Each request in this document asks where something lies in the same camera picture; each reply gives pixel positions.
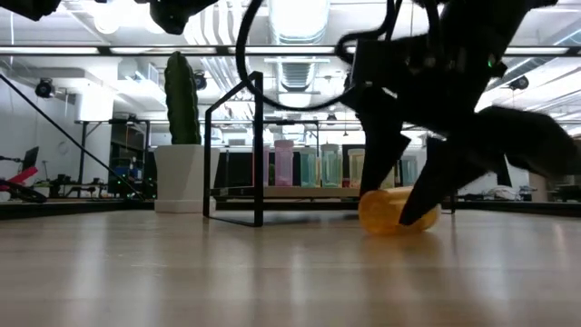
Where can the teal pill bottle white pills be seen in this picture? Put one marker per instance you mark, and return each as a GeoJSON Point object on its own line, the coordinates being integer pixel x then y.
{"type": "Point", "coordinates": [330, 167]}

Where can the black ceiling spotlight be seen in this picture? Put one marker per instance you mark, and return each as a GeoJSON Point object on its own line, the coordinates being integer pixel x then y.
{"type": "Point", "coordinates": [518, 82]}
{"type": "Point", "coordinates": [44, 87]}
{"type": "Point", "coordinates": [200, 81]}

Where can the small teal pill bottle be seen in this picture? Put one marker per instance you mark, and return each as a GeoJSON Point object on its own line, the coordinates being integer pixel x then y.
{"type": "Point", "coordinates": [308, 168]}

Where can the wooden shelf black metal frame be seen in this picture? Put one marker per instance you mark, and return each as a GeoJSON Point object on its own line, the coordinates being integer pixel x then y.
{"type": "Point", "coordinates": [308, 192]}

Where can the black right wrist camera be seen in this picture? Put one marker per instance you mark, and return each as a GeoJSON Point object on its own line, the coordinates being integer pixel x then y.
{"type": "Point", "coordinates": [379, 61]}

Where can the large amber pill bottle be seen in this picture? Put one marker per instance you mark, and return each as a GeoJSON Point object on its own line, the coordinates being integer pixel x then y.
{"type": "Point", "coordinates": [386, 211]}

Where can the ribbed ventilation duct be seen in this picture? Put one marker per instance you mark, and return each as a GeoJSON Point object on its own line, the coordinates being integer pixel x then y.
{"type": "Point", "coordinates": [297, 75]}

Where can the yellow pill bottle red pills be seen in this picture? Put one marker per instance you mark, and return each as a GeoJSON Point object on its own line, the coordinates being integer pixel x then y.
{"type": "Point", "coordinates": [355, 168]}

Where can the small yellow pill bottle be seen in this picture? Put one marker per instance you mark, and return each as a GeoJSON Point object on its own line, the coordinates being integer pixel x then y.
{"type": "Point", "coordinates": [389, 184]}

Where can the green cactus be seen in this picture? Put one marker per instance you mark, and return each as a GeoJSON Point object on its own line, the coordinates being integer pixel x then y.
{"type": "Point", "coordinates": [181, 100]}

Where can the small pink pill bottle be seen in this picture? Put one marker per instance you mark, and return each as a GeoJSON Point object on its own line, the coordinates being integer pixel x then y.
{"type": "Point", "coordinates": [266, 165]}
{"type": "Point", "coordinates": [283, 163]}

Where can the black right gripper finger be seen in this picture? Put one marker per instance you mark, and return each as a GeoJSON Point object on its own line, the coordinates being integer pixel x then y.
{"type": "Point", "coordinates": [436, 181]}
{"type": "Point", "coordinates": [381, 145]}

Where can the white cloth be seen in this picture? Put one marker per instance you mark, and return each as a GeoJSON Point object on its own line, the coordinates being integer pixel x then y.
{"type": "Point", "coordinates": [499, 193]}

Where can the red and black equipment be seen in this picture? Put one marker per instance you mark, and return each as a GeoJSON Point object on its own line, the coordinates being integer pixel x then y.
{"type": "Point", "coordinates": [20, 179]}

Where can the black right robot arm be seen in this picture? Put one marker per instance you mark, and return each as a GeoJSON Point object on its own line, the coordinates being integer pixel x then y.
{"type": "Point", "coordinates": [490, 22]}

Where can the white hexagonal plant pot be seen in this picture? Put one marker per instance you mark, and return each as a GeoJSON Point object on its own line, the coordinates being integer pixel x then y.
{"type": "Point", "coordinates": [181, 181]}

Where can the tan wooden cabinet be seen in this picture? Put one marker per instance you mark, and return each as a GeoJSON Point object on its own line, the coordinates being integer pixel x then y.
{"type": "Point", "coordinates": [538, 186]}

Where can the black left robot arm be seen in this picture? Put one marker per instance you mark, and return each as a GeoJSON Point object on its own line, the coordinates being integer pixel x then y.
{"type": "Point", "coordinates": [27, 6]}

